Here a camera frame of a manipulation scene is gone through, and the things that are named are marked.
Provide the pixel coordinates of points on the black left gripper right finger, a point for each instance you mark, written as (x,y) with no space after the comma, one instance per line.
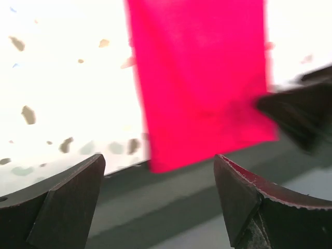
(261,214)

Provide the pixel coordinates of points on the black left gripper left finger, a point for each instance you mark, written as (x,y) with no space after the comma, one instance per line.
(56,212)

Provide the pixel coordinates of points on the pink t shirt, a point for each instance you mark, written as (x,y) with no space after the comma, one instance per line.
(201,66)

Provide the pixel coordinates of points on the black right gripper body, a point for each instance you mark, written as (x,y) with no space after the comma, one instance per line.
(303,113)

